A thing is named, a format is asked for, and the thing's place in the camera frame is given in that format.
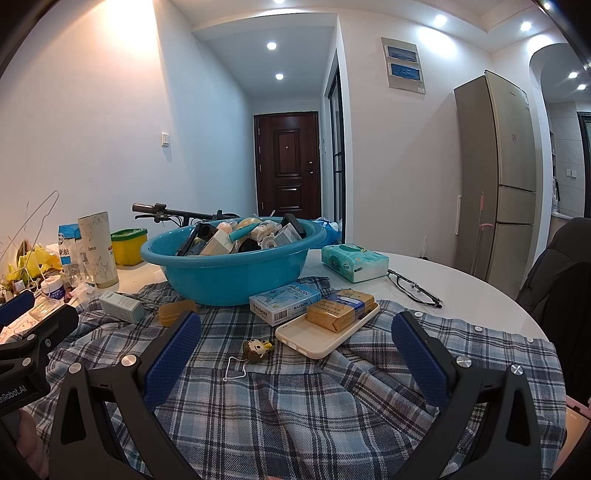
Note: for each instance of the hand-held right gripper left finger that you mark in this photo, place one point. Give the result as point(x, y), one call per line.
point(173, 355)

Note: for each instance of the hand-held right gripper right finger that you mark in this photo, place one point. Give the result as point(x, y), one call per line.
point(420, 364)

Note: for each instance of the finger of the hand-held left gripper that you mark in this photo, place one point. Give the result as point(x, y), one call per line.
point(14, 308)
point(51, 323)

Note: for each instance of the amber soap bar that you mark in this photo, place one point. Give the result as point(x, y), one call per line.
point(173, 310)

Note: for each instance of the pale teal small box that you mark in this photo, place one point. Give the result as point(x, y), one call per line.
point(121, 307)

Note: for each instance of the tan packet with blue label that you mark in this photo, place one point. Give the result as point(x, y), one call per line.
point(332, 314)

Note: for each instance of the blue plastic basin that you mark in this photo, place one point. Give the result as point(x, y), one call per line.
point(240, 277)

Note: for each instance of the cream phone case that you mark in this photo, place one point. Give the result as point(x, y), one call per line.
point(304, 339)

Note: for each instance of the blue white cigarette box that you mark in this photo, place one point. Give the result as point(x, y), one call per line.
point(286, 302)

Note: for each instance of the person's left hand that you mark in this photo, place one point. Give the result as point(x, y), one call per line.
point(30, 443)

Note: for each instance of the white jar with blue label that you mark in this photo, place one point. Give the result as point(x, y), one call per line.
point(53, 290)

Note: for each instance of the black eyeglasses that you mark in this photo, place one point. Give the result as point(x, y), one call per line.
point(415, 290)

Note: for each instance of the blue white packet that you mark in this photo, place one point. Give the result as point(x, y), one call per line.
point(69, 244)

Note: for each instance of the white printed paper canister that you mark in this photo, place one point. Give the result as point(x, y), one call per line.
point(97, 249)

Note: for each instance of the yellow bin with green lid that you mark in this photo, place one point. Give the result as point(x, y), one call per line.
point(129, 251)

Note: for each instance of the long black device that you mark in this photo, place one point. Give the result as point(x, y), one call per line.
point(188, 240)

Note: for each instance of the white cardboard box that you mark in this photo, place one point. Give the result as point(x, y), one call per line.
point(214, 243)

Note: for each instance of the green tissue pack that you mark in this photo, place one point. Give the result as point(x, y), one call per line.
point(353, 263)

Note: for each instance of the blue plaid shirt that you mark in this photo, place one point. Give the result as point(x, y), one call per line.
point(286, 406)

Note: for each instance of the black rectangular cup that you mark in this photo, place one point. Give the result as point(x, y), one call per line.
point(203, 229)

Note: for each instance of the black cloth item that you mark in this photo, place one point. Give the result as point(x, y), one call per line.
point(249, 246)

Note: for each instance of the teal tube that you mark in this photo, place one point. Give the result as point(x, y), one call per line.
point(241, 233)

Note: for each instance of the white plastic knob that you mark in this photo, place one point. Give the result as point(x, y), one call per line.
point(269, 241)

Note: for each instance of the beige round sponge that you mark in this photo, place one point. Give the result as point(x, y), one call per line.
point(249, 221)

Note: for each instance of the blue plastic bag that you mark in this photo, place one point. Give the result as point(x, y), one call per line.
point(331, 233)

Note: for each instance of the black jacket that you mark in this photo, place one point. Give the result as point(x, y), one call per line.
point(558, 286)

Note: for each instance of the beige refrigerator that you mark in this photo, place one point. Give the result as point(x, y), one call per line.
point(508, 161)

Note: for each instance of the dark brown entrance door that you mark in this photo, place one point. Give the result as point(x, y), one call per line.
point(286, 161)

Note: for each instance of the black framed glass door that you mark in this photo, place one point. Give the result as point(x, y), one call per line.
point(336, 138)

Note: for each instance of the black frame case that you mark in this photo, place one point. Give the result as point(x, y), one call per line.
point(299, 227)

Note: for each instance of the white light switch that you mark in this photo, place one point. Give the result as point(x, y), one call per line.
point(165, 138)

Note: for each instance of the grey wall panel box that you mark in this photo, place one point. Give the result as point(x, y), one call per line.
point(404, 64)

